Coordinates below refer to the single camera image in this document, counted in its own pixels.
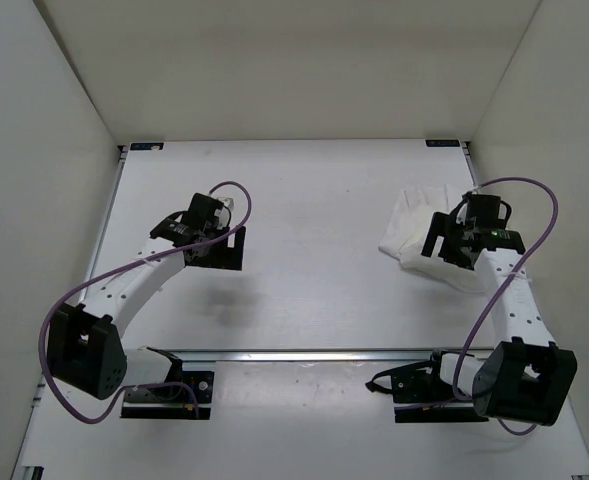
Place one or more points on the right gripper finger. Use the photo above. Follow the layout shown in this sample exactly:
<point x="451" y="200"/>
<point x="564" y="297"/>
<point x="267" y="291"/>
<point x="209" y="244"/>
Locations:
<point x="436" y="229"/>
<point x="450" y="251"/>

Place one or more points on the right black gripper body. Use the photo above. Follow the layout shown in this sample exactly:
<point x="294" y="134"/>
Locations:
<point x="456" y="227"/>

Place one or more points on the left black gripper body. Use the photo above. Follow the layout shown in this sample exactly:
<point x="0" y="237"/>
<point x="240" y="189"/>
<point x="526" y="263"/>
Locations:
<point x="204" y="255"/>

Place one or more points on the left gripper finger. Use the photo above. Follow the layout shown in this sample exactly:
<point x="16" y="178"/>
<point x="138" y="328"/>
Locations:
<point x="236" y="241"/>
<point x="226" y="259"/>

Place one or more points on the white skirt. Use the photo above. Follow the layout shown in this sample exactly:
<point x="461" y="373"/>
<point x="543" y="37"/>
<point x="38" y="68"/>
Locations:
<point x="407" y="230"/>

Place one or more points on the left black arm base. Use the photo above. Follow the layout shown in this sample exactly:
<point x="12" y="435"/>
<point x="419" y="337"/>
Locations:
<point x="174" y="402"/>

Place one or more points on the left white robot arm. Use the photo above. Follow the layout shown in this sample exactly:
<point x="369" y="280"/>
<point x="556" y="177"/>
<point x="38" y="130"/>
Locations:
<point x="83" y="346"/>

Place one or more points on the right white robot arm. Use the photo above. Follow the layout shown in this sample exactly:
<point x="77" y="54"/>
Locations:
<point x="527" y="376"/>

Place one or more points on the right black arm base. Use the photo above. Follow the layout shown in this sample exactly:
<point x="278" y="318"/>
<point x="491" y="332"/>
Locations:
<point x="420" y="396"/>

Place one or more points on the right blue corner label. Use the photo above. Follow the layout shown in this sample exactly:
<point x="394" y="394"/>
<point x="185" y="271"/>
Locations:
<point x="442" y="143"/>

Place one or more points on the blue corner label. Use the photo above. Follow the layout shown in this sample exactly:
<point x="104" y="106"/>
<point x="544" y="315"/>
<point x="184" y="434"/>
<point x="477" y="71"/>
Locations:
<point x="146" y="146"/>
<point x="442" y="143"/>

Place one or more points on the left blue corner label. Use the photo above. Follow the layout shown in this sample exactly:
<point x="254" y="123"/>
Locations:
<point x="146" y="146"/>

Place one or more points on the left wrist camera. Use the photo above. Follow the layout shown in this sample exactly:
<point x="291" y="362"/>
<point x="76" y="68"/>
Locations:
<point x="228" y="202"/>

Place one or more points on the aluminium table rail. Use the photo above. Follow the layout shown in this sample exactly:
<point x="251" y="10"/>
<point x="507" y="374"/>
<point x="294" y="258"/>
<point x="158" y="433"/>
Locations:
<point x="304" y="356"/>

